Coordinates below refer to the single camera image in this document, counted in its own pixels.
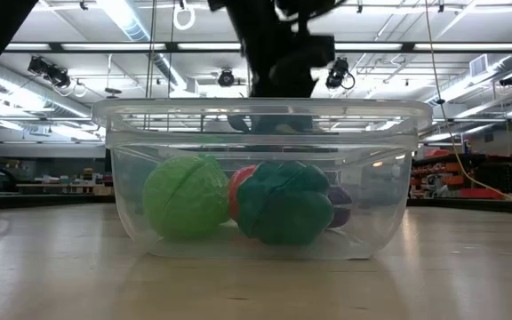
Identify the cluttered wooden workbench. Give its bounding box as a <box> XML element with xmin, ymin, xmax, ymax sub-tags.
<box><xmin>15</xmin><ymin>167</ymin><xmax>116</xmax><ymax>196</ymax></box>

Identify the black monitor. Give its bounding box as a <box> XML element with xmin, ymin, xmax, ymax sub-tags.
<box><xmin>103</xmin><ymin>135</ymin><xmax>115</xmax><ymax>174</ymax></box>

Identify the white hanging cable loop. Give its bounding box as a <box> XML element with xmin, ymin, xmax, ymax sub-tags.
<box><xmin>172</xmin><ymin>0</ymin><xmax>196</xmax><ymax>32</ymax></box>

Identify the red tomato toy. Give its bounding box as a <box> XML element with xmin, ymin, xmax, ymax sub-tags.
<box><xmin>228</xmin><ymin>164</ymin><xmax>257</xmax><ymax>222</ymax></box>

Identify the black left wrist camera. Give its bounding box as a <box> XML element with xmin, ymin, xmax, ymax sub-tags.
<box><xmin>308</xmin><ymin>34</ymin><xmax>337</xmax><ymax>68</ymax></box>

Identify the light green cabbage toy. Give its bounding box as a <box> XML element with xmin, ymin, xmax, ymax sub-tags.
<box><xmin>142</xmin><ymin>153</ymin><xmax>231</xmax><ymax>240</ymax></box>

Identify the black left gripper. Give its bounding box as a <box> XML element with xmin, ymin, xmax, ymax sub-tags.
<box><xmin>249</xmin><ymin>61</ymin><xmax>314</xmax><ymax>99</ymax></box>

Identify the wide silver ventilation duct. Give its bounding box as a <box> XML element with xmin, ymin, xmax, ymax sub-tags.
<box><xmin>0</xmin><ymin>61</ymin><xmax>101</xmax><ymax>128</ymax></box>

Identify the clear plastic tupperware container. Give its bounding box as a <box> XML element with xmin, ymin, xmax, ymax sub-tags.
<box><xmin>91</xmin><ymin>98</ymin><xmax>434</xmax><ymax>261</ymax></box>

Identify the dark green bell pepper toy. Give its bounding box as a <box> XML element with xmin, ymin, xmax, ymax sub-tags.
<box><xmin>236</xmin><ymin>160</ymin><xmax>335</xmax><ymax>246</ymax></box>

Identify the white air vent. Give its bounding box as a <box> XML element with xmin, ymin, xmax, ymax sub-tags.
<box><xmin>468</xmin><ymin>53</ymin><xmax>491</xmax><ymax>78</ymax></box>

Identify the black ceiling light rail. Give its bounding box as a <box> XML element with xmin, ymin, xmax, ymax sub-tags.
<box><xmin>2</xmin><ymin>41</ymin><xmax>512</xmax><ymax>54</ymax></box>

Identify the narrow silver ventilation duct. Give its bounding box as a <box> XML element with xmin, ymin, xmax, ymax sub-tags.
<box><xmin>95</xmin><ymin>0</ymin><xmax>188</xmax><ymax>92</ymax></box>

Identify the yellow cable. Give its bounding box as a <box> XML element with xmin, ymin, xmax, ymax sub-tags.
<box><xmin>423</xmin><ymin>0</ymin><xmax>512</xmax><ymax>202</ymax></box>

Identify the dark shelf with red bins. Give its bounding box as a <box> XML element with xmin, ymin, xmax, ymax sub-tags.
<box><xmin>409</xmin><ymin>148</ymin><xmax>512</xmax><ymax>212</ymax></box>

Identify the purple eggplant toy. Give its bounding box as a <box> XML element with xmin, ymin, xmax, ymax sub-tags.
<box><xmin>326</xmin><ymin>185</ymin><xmax>354</xmax><ymax>229</ymax></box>

